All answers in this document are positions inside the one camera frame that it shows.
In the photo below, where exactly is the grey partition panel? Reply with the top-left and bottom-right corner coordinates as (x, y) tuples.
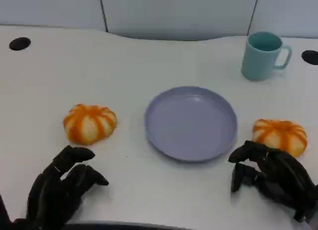
(0, 0), (109, 32)
(247, 0), (318, 39)
(98, 0), (259, 41)

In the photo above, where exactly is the lilac plate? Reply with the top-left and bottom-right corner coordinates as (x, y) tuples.
(144, 85), (238, 163)

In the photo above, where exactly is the black table cable hole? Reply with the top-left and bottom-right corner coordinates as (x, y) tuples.
(9, 37), (32, 51)
(301, 50), (318, 66)

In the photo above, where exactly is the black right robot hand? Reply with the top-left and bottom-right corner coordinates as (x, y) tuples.
(228, 140), (318, 223)

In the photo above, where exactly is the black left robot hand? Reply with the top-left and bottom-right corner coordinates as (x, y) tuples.
(26, 145), (109, 225)

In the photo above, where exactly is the pale green mug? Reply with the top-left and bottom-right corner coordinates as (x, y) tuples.
(240, 31), (293, 81)

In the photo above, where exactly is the orange and white bread roll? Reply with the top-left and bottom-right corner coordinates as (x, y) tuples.
(63, 103), (117, 145)
(252, 119), (308, 158)

